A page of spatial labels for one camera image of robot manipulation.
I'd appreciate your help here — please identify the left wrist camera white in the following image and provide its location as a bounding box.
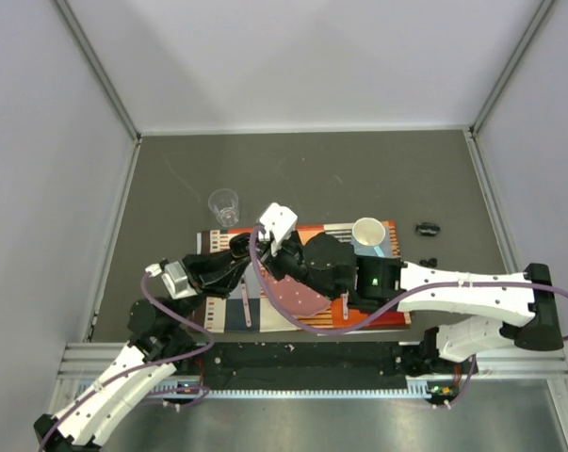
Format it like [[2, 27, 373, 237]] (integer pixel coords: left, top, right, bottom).
[[145, 260, 197, 299]]

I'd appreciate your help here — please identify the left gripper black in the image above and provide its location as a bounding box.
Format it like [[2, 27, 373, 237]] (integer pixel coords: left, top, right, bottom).
[[170, 244, 254, 328]]

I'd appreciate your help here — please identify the fork with pink handle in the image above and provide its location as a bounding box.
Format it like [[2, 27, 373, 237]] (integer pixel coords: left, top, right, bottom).
[[240, 277, 252, 328]]

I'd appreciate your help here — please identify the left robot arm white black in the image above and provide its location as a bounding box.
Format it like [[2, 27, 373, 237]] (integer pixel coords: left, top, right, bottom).
[[34, 248, 257, 451]]

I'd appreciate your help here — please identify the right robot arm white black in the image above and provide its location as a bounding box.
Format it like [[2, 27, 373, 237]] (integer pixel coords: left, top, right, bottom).
[[249, 229, 566, 375]]

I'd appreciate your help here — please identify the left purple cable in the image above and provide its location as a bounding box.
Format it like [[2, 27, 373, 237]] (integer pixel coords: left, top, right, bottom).
[[38, 270, 217, 452]]

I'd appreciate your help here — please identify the pink dotted plate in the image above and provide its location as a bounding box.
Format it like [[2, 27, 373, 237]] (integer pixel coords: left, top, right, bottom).
[[266, 275, 332, 318]]

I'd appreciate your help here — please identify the clear plastic cup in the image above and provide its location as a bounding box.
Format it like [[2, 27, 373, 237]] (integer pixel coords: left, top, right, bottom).
[[208, 188, 239, 228]]

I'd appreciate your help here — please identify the aluminium frame profile front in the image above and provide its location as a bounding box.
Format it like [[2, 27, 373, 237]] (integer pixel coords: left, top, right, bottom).
[[52, 341, 568, 401]]

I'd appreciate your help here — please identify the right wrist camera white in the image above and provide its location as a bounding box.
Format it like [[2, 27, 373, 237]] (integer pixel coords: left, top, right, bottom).
[[257, 202, 298, 256]]

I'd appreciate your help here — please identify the knife with pink handle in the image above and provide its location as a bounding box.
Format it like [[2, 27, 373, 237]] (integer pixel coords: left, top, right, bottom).
[[341, 292, 349, 320]]

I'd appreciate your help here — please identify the black earbud charging case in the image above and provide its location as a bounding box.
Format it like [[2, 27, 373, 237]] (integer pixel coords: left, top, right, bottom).
[[229, 233, 262, 261]]

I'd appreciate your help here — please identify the white blue mug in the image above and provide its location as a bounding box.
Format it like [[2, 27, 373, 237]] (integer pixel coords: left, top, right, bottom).
[[351, 218, 386, 257]]

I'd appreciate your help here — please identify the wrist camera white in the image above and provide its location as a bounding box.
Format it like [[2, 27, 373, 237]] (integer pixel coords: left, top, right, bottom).
[[145, 260, 197, 299], [257, 202, 298, 256]]

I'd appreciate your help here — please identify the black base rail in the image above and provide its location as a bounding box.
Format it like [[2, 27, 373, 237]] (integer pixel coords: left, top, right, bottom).
[[184, 341, 454, 392]]

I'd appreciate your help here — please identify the colourful patchwork placemat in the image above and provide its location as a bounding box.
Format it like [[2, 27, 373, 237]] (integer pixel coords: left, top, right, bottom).
[[193, 220, 411, 333]]

